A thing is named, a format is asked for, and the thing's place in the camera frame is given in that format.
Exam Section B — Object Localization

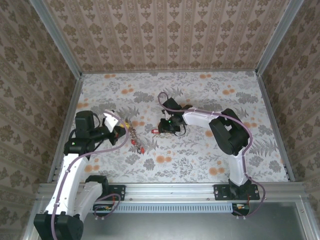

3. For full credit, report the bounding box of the metal disc keyring with rings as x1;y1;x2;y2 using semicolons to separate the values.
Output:
124;121;146;155

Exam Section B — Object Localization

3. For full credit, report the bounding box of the floral table cover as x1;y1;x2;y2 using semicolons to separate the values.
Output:
53;71;295;185

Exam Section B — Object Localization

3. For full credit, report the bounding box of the grey metal sheet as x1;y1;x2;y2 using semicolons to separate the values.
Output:
79;202;305;240

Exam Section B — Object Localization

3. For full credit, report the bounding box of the aluminium table side rail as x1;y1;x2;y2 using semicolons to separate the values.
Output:
47;77;85;183
256;73;296;182

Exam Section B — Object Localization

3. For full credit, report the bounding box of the aluminium table back rail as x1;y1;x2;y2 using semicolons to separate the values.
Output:
81;68;258;75

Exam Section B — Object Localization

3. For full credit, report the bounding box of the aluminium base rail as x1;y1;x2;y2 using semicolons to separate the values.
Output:
37;182;305;203

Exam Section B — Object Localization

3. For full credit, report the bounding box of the aluminium frame post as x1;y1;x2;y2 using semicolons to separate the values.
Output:
29;0;83;80
254;0;305;77

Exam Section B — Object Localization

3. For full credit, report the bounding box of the grey slotted cable duct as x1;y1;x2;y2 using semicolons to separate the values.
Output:
86;202;237;214

